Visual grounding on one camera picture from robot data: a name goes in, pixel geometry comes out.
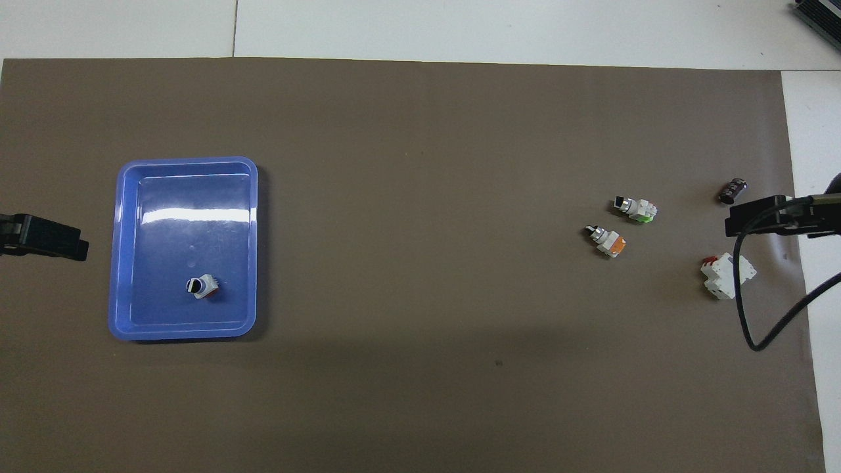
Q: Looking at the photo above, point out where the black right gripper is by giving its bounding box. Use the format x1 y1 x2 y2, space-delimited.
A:
724 172 841 239

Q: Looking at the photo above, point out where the white rotary switch orange base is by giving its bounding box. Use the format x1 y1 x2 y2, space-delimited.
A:
583 225 627 259
185 274 219 302

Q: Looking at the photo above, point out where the small dark cylindrical component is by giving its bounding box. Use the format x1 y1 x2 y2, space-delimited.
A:
718 177 749 206

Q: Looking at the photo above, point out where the white circuit breaker red lever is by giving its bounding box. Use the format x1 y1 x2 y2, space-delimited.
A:
700 253 758 301

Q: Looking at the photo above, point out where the blue plastic tray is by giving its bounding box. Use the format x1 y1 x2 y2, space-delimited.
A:
108 156 260 342

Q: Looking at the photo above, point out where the grey ribbed device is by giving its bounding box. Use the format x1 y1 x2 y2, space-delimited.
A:
790 0 841 52

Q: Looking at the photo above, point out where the brown table mat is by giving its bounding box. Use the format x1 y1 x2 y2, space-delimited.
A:
0 58 827 473

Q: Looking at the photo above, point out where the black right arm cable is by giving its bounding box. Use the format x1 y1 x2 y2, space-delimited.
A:
732 196 841 352

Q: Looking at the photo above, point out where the white switch with square head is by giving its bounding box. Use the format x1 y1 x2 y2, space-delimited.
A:
612 194 658 225

